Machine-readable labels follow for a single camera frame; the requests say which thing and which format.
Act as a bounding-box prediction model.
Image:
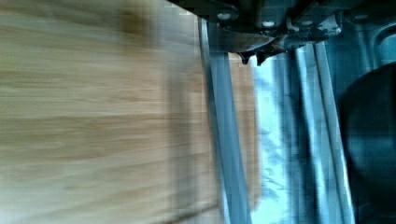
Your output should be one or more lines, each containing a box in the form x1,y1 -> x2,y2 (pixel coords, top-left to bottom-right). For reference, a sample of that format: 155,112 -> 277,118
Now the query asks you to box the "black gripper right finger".
255,12 -> 343,66

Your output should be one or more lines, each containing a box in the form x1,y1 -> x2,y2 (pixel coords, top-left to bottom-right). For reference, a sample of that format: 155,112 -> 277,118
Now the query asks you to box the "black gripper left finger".
208,22 -> 275,64

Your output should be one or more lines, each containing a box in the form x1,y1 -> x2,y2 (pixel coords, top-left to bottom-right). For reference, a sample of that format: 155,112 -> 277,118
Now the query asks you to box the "bamboo cutting board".
0,0 -> 262,224

